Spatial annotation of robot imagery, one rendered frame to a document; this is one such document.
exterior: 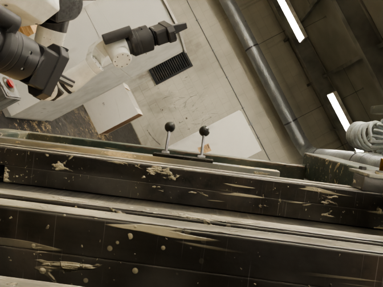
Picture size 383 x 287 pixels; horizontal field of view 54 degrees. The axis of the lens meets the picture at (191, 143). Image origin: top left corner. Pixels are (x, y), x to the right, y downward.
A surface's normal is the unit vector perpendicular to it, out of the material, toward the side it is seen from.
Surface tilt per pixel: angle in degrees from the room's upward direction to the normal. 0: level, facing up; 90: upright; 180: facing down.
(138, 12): 90
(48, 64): 57
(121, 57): 86
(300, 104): 90
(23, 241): 90
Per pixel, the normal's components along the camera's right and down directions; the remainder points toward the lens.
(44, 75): 0.80, 0.39
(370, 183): -0.03, 0.05
